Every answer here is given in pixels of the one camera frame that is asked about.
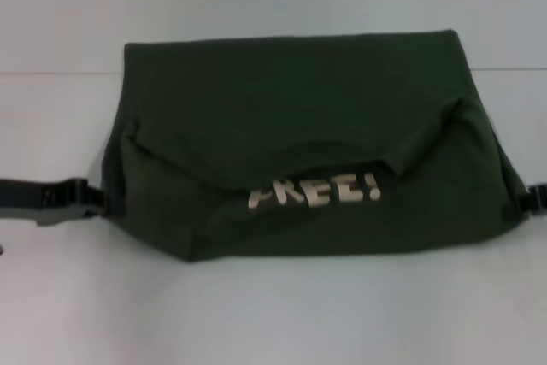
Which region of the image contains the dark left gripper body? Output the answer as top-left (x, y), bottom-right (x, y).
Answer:
top-left (0, 175), bottom-right (94, 228)

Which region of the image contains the dark green t-shirt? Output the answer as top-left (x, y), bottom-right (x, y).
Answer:
top-left (100, 29), bottom-right (533, 268)

